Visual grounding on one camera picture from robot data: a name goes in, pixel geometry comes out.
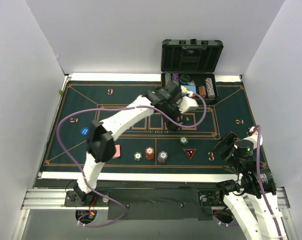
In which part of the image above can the moved green chip stack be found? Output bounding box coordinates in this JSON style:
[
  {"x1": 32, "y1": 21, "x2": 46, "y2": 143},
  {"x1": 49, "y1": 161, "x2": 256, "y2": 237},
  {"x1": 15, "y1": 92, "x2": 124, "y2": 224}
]
[{"x1": 180, "y1": 136, "x2": 188, "y2": 145}]

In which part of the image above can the green poker chip stack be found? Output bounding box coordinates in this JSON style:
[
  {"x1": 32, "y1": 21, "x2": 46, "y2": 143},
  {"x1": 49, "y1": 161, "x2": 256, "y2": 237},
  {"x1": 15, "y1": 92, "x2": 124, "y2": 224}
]
[{"x1": 134, "y1": 152, "x2": 143, "y2": 161}]

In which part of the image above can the blue small blind button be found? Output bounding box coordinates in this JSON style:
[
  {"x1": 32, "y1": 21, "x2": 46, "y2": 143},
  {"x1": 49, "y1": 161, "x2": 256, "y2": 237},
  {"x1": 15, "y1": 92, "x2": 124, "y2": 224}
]
[{"x1": 80, "y1": 127, "x2": 89, "y2": 136}]

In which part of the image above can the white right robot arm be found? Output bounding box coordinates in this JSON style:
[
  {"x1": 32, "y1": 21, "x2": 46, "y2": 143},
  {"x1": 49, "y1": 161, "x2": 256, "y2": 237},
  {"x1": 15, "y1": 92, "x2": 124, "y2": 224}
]
[{"x1": 213, "y1": 125, "x2": 288, "y2": 240}]

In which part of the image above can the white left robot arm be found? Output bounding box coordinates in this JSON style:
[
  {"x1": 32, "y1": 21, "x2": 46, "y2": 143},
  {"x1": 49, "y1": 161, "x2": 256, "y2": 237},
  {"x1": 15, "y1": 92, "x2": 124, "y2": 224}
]
[{"x1": 74, "y1": 83, "x2": 189, "y2": 206}]

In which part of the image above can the blue boxed card deck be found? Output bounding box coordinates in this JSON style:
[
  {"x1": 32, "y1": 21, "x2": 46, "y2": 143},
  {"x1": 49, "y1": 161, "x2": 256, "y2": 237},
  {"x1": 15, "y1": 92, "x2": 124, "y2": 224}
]
[{"x1": 180, "y1": 85, "x2": 197, "y2": 97}]

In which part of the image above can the green orange chip row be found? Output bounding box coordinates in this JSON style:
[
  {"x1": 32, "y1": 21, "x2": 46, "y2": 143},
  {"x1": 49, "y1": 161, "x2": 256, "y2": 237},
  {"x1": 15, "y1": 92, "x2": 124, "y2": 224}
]
[{"x1": 165, "y1": 73, "x2": 172, "y2": 87}]

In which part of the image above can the black dealer button in case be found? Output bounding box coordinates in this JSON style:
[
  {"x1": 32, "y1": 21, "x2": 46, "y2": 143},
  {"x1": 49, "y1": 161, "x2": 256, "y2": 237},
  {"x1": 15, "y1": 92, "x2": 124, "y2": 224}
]
[{"x1": 180, "y1": 74, "x2": 190, "y2": 84}]

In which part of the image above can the orange chip row in case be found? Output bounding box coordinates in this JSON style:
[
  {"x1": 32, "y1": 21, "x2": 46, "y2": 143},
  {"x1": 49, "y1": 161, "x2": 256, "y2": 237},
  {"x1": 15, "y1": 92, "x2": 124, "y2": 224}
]
[{"x1": 199, "y1": 85, "x2": 208, "y2": 99}]

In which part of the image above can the dark green poker table mat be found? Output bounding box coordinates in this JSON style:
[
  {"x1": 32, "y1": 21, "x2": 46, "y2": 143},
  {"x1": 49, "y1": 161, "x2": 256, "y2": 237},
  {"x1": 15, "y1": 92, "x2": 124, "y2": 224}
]
[{"x1": 40, "y1": 81, "x2": 255, "y2": 174}]

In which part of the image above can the purple chip row in case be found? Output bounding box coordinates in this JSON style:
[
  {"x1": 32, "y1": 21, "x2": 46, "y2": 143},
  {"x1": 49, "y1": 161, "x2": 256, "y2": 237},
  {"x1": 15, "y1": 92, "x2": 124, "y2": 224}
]
[{"x1": 205, "y1": 78, "x2": 215, "y2": 99}]

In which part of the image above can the red poker chip stack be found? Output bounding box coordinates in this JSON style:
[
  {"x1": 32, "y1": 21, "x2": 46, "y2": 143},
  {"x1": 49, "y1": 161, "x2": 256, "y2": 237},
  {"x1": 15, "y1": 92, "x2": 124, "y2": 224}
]
[{"x1": 145, "y1": 146, "x2": 155, "y2": 160}]

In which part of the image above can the blue poker chip stack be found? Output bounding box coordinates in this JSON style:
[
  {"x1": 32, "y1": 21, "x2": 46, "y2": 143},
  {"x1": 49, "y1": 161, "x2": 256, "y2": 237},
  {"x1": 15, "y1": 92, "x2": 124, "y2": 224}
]
[{"x1": 157, "y1": 151, "x2": 168, "y2": 163}]

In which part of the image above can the black poker chip case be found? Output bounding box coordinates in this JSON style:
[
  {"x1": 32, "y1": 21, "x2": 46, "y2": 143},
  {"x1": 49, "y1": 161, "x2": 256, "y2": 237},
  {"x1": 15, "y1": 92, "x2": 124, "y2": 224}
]
[{"x1": 161, "y1": 38, "x2": 224, "y2": 104}]

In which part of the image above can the red playing card deck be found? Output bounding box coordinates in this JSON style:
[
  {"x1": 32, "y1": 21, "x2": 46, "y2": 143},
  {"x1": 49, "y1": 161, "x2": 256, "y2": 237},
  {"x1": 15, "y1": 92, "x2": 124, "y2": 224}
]
[{"x1": 113, "y1": 144, "x2": 121, "y2": 159}]

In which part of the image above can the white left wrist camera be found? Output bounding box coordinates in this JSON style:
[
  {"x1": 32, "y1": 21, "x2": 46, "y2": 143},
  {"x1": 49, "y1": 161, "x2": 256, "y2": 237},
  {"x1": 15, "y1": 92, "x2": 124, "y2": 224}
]
[{"x1": 177, "y1": 96, "x2": 199, "y2": 114}]

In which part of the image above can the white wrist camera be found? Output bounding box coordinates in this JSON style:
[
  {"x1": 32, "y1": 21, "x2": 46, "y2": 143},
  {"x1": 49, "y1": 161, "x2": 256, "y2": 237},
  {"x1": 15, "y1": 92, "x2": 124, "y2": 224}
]
[
  {"x1": 177, "y1": 96, "x2": 199, "y2": 114},
  {"x1": 244, "y1": 126, "x2": 263, "y2": 149}
]

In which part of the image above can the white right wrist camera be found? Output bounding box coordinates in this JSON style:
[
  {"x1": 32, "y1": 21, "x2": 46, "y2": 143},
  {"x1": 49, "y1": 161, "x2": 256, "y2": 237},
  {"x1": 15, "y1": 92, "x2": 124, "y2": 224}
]
[{"x1": 244, "y1": 126, "x2": 263, "y2": 149}]

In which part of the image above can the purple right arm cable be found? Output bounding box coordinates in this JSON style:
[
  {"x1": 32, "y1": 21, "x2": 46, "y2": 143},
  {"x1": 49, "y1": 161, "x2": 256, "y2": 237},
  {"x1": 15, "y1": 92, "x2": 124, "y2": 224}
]
[{"x1": 213, "y1": 124, "x2": 286, "y2": 240}]

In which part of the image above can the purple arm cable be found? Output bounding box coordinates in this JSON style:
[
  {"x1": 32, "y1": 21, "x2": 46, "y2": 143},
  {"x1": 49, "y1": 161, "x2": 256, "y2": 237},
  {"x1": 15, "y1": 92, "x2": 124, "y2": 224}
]
[
  {"x1": 56, "y1": 93, "x2": 207, "y2": 228},
  {"x1": 213, "y1": 124, "x2": 286, "y2": 240}
]

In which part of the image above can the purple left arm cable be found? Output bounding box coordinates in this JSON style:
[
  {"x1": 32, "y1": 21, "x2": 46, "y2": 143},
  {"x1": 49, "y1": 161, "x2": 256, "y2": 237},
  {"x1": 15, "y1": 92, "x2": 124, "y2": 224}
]
[{"x1": 56, "y1": 93, "x2": 207, "y2": 228}]

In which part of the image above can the aluminium front rail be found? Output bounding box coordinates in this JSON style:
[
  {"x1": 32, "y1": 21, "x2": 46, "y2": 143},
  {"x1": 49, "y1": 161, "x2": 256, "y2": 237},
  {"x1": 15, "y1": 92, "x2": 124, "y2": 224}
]
[{"x1": 20, "y1": 186, "x2": 291, "y2": 210}]

